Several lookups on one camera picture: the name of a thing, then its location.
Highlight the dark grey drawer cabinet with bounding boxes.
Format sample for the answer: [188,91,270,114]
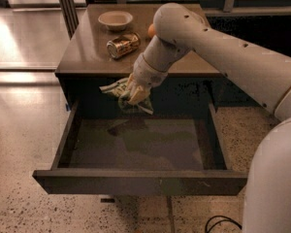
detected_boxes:
[55,4,236,118]

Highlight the green jalapeno chip bag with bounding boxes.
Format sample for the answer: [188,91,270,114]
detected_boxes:
[99,78,153,115]

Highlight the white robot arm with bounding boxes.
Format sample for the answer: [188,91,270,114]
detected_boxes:
[127,3,291,233]

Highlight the open dark top drawer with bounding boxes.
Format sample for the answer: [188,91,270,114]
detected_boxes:
[33,101,247,196]

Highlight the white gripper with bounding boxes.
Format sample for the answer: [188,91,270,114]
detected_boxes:
[126,53,168,105]

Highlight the beige ceramic bowl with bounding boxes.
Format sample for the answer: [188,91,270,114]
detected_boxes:
[98,11,133,31]

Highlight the black floor cable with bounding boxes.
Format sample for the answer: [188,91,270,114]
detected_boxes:
[205,215,243,233]

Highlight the orange fruit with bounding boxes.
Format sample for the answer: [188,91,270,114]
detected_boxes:
[147,24,156,38]

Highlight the gold soda can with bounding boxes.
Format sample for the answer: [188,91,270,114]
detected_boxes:
[107,32,141,59]

